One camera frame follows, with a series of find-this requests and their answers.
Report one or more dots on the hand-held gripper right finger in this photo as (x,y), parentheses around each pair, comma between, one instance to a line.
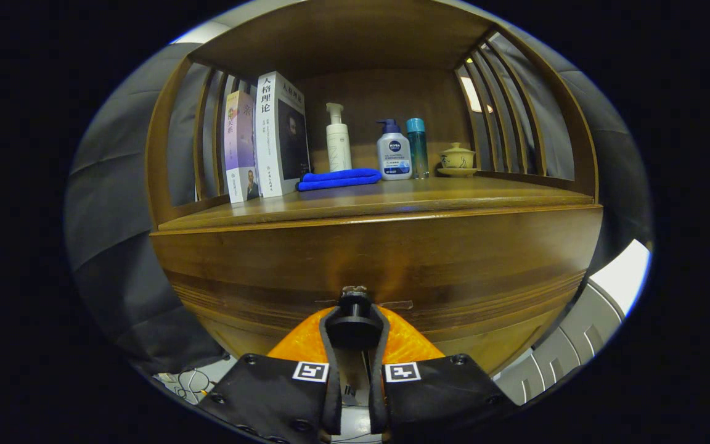
(377,394)

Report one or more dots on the yellow lidded teacup with saucer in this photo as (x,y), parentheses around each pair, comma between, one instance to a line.
(457,159)

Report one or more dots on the slim teal bottle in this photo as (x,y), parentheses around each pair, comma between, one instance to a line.
(418,151)

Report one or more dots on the grey ribbed object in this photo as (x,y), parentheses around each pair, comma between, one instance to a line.
(558,357)

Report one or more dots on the white pump bottle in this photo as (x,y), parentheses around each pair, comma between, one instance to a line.
(338,145)

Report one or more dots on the blue folded cloth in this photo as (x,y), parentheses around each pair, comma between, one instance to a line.
(336,180)

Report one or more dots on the black backdrop cloth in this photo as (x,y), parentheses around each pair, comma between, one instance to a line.
(114,203)

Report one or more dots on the wooden drawer with black knob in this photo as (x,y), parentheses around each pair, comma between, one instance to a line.
(361,259)

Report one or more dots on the white bottle with blue cap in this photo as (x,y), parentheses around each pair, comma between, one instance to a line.
(394,157)

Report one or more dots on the thick white book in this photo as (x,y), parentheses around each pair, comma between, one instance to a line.
(267,148)

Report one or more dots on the purple book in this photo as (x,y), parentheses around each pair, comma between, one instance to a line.
(239,142)

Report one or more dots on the white flat panel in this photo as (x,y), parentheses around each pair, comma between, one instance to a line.
(623,274)

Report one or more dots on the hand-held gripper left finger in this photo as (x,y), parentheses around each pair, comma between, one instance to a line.
(330,394)

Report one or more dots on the brown wooden cabinet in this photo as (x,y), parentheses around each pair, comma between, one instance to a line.
(342,37)

